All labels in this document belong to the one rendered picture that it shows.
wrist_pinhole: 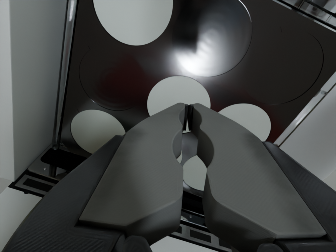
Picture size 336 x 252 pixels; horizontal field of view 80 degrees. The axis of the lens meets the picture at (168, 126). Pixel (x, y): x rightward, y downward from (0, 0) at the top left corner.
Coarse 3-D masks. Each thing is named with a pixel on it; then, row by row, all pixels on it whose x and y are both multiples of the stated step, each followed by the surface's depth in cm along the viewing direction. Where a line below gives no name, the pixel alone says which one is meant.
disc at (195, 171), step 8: (192, 160) 37; (200, 160) 37; (184, 168) 38; (192, 168) 38; (200, 168) 38; (184, 176) 40; (192, 176) 39; (200, 176) 39; (192, 184) 41; (200, 184) 40
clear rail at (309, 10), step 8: (280, 0) 24; (288, 0) 23; (296, 0) 23; (304, 0) 23; (296, 8) 24; (304, 8) 24; (312, 8) 23; (320, 8) 24; (312, 16) 24; (328, 16) 24; (328, 24) 24
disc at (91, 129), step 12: (72, 120) 35; (84, 120) 35; (96, 120) 34; (108, 120) 34; (72, 132) 36; (84, 132) 36; (96, 132) 36; (108, 132) 36; (120, 132) 35; (84, 144) 37; (96, 144) 37
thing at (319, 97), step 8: (328, 80) 28; (328, 88) 28; (320, 96) 29; (312, 104) 30; (304, 112) 30; (296, 120) 31; (288, 128) 32; (296, 128) 32; (280, 136) 33; (288, 136) 33; (280, 144) 34
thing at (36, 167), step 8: (48, 152) 42; (56, 152) 43; (64, 152) 43; (40, 160) 38; (80, 160) 43; (32, 168) 36; (40, 168) 37; (48, 168) 38; (56, 168) 38; (32, 176) 37; (40, 176) 37; (48, 176) 36; (56, 176) 37; (64, 176) 38; (184, 192) 46; (200, 200) 47; (184, 216) 41; (192, 216) 41; (200, 216) 42; (184, 224) 41; (192, 224) 41; (200, 224) 41; (208, 232) 42
